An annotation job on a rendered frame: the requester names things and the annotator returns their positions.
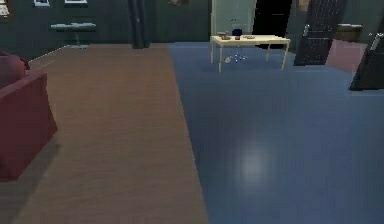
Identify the pale yellow table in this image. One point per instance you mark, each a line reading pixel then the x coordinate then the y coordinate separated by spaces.
pixel 250 40

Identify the brown wall picture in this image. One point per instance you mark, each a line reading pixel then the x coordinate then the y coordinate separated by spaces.
pixel 178 2

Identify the white framed wall picture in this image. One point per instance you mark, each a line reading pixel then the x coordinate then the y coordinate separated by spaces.
pixel 41 2
pixel 76 1

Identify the brown plate on table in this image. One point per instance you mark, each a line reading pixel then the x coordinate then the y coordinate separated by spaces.
pixel 225 37

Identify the dark red armchair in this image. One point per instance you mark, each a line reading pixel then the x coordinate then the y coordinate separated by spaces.
pixel 23 113

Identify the dark framed wall picture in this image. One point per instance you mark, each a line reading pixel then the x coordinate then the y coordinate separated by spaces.
pixel 4 9

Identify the dark wooden chest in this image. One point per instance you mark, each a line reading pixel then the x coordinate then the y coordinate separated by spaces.
pixel 348 32

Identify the brown flat dish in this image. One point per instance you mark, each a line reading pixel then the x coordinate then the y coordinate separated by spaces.
pixel 249 37

